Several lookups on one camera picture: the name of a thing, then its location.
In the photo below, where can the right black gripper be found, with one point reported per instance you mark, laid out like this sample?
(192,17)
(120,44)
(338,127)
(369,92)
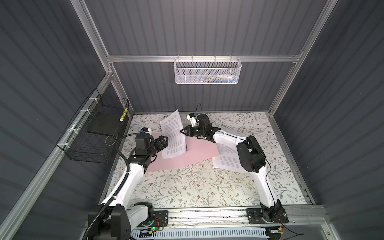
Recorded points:
(189,131)

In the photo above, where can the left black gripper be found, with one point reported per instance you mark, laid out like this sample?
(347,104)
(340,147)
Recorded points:
(160,143)

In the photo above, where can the pink folder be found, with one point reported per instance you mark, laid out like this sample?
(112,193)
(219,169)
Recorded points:
(197,151)

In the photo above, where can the printed paper sheet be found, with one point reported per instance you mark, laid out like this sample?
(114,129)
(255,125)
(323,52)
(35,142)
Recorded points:
(171,127)

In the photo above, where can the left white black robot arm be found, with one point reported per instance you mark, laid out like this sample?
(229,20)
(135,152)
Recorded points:
(111,220)

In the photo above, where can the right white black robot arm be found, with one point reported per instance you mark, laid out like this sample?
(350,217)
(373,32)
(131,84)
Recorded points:
(251,157)

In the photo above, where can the yellow marker pen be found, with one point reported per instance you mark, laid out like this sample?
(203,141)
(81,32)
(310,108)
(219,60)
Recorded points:
(123,115)

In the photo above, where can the stack of printed papers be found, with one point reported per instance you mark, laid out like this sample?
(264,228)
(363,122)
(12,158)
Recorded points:
(228,158)

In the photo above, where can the black foam pad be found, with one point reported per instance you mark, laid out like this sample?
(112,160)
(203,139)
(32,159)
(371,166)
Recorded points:
(105,124)

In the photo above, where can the pens in white basket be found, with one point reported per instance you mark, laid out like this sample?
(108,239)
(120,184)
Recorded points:
(229,79)

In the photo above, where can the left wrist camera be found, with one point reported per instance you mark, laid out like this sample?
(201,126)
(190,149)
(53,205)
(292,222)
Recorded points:
(146,130)

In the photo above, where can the white mesh wall basket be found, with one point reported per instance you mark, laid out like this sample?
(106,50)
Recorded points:
(190,71)

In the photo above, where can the black wire wall basket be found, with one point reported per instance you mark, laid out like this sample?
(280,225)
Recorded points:
(79,145)

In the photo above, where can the white vented cable duct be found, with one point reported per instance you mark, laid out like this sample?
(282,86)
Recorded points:
(236,233)

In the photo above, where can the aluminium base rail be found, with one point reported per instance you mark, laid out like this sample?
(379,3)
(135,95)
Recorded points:
(221,216)

